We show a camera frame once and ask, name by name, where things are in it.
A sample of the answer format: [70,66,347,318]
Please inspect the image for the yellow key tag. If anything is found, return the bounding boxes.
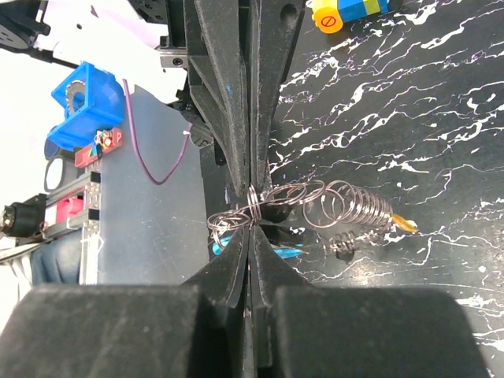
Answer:
[392,214,418,233]

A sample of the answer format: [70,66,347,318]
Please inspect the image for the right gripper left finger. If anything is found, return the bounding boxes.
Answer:
[1,230,249,377]

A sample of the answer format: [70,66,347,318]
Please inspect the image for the blue storage bin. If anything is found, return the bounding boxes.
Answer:
[47,62,125,151]

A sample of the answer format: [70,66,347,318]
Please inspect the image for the colourful toy blocks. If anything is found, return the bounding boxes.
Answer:
[311,0,403,35]

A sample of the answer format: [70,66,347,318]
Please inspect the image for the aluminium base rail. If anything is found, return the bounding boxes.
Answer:
[1,170,102,284]

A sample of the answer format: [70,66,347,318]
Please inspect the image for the pink parts tray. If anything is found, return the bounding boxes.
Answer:
[74,128,123,169]

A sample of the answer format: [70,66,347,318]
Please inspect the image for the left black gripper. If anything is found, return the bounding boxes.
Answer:
[137,0,306,195]

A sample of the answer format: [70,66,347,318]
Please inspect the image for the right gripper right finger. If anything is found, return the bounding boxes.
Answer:
[250,227,487,377]

